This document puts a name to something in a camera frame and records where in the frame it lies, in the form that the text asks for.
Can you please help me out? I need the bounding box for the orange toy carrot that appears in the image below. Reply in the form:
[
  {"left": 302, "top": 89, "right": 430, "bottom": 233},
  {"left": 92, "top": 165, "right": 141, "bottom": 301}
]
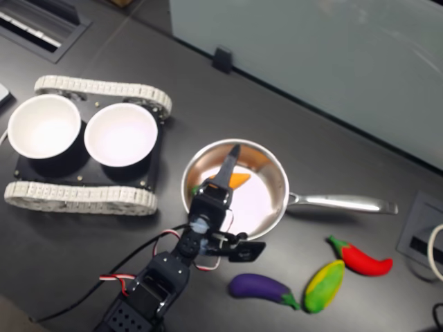
[{"left": 192, "top": 172, "right": 251, "bottom": 195}]

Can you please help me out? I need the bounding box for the pale grey putty lump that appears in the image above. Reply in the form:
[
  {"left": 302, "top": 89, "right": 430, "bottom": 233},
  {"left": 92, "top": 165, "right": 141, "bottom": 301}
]
[{"left": 189, "top": 214, "right": 211, "bottom": 233}]

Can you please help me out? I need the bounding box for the purple toy aubergine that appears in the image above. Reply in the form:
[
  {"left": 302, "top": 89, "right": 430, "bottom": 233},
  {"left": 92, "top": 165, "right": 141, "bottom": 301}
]
[{"left": 228, "top": 273, "right": 301, "bottom": 311}]

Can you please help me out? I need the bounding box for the black partition clip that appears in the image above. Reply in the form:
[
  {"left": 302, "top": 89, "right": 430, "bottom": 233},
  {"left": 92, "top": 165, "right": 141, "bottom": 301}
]
[{"left": 211, "top": 46, "right": 233, "bottom": 74}]

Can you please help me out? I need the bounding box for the white bowl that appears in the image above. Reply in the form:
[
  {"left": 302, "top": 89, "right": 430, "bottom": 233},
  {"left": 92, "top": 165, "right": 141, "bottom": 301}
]
[
  {"left": 84, "top": 102, "right": 159, "bottom": 167},
  {"left": 7, "top": 95, "right": 82, "bottom": 160}
]

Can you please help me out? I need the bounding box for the tracked vehicle with white tracks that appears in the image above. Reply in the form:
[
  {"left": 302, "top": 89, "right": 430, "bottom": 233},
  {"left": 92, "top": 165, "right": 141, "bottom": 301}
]
[{"left": 3, "top": 75, "right": 173, "bottom": 216}]

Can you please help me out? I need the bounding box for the yellow green toy corn cob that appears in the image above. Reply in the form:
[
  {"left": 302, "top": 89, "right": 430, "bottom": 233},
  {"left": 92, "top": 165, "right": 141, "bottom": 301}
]
[{"left": 303, "top": 259, "right": 346, "bottom": 315}]

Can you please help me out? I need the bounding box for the frosted glass desk partition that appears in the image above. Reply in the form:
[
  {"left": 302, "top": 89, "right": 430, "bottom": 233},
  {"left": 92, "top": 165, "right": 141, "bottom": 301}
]
[{"left": 168, "top": 0, "right": 443, "bottom": 170}]

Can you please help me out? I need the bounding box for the red toy chilli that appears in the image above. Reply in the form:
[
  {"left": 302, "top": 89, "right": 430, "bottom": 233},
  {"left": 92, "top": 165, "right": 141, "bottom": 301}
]
[{"left": 327, "top": 234, "right": 395, "bottom": 277}]

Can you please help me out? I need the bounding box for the grey flat device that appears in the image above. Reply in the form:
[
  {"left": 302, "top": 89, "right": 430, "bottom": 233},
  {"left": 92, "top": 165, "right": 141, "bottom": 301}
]
[{"left": 0, "top": 82, "right": 17, "bottom": 108}]

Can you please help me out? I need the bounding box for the steel pan with long handle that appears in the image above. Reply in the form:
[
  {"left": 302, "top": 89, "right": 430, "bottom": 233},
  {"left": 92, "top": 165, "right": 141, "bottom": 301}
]
[{"left": 180, "top": 138, "right": 399, "bottom": 243}]

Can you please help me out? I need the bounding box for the long black camera cable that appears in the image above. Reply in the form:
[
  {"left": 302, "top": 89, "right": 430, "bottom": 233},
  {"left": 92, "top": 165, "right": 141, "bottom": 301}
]
[{"left": 33, "top": 224, "right": 195, "bottom": 323}]

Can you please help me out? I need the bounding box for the grey table cable box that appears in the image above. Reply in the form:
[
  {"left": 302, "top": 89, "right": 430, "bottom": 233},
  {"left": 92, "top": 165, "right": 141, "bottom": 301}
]
[{"left": 396, "top": 189, "right": 443, "bottom": 267}]

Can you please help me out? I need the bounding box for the black table cable tray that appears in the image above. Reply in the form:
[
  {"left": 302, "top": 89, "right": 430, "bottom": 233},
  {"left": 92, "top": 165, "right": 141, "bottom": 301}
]
[{"left": 0, "top": 0, "right": 93, "bottom": 64}]

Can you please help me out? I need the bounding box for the thick white cable loop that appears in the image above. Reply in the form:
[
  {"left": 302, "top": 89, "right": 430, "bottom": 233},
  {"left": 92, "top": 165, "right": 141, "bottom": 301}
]
[{"left": 427, "top": 223, "right": 443, "bottom": 282}]

